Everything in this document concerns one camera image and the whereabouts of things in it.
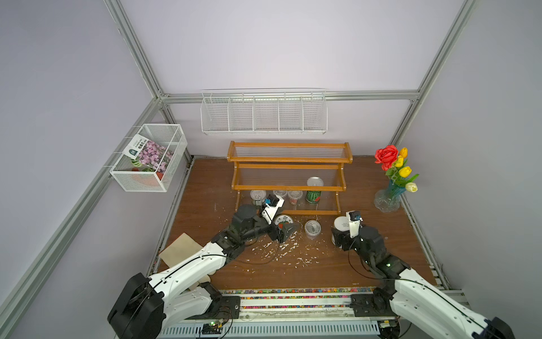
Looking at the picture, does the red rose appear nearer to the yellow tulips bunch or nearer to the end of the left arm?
the yellow tulips bunch

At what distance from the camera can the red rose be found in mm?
708

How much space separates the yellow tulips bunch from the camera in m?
0.74

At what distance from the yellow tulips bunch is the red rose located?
0.10ft
